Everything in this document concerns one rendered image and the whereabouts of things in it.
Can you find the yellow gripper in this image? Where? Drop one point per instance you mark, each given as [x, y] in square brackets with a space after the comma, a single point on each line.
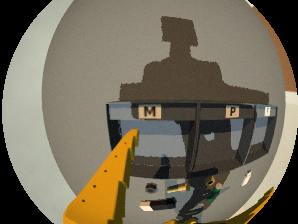
[102, 200]

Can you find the yellow hex nut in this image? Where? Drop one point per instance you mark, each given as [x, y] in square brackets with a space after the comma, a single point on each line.
[209, 180]

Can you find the green battery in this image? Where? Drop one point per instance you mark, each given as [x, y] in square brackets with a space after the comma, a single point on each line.
[214, 193]

